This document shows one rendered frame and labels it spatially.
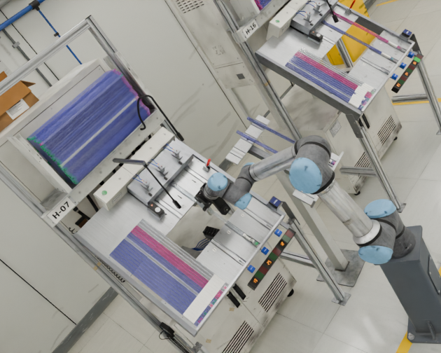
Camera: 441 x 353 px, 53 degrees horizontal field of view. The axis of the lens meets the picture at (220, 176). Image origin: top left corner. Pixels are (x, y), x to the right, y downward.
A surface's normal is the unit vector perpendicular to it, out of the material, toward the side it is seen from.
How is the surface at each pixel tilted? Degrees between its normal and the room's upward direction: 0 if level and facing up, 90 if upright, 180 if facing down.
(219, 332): 90
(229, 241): 44
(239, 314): 90
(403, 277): 90
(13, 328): 90
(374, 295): 0
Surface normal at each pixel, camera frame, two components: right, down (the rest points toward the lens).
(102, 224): 0.05, -0.47
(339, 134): 0.60, 0.07
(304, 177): -0.48, 0.58
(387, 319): -0.52, -0.72
